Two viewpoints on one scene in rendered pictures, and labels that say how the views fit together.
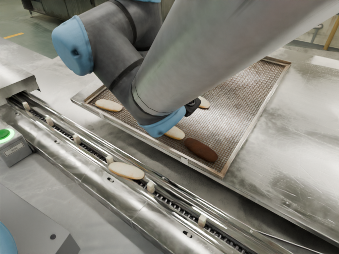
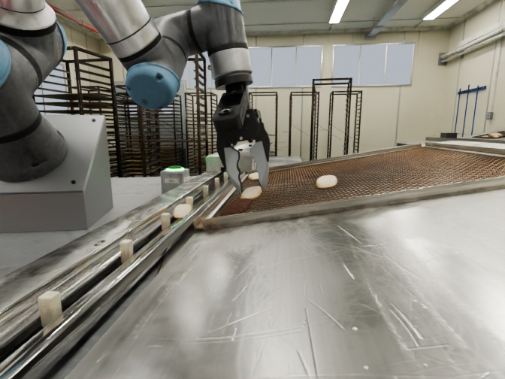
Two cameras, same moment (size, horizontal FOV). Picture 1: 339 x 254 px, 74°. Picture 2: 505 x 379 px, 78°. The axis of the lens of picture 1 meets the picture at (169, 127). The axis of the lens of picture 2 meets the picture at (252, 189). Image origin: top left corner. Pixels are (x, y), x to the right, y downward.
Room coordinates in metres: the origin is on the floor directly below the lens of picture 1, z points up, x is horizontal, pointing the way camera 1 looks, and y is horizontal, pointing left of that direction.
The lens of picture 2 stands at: (0.18, -0.50, 1.02)
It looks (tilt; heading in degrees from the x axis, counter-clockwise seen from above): 11 degrees down; 60
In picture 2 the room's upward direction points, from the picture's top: straight up
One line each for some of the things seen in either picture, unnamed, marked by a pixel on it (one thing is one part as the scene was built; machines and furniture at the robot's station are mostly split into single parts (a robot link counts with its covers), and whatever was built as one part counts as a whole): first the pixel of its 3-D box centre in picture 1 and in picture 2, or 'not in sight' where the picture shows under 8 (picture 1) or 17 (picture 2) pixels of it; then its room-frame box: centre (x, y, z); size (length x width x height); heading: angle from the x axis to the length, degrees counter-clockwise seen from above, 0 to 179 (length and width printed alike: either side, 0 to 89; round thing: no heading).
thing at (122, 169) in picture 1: (125, 169); (182, 210); (0.36, 0.11, 0.86); 0.10 x 0.04 x 0.01; 69
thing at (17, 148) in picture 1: (12, 149); (176, 186); (0.44, 0.45, 0.84); 0.08 x 0.08 x 0.11; 54
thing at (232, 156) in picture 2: not in sight; (235, 168); (0.45, 0.04, 0.94); 0.06 x 0.03 x 0.09; 53
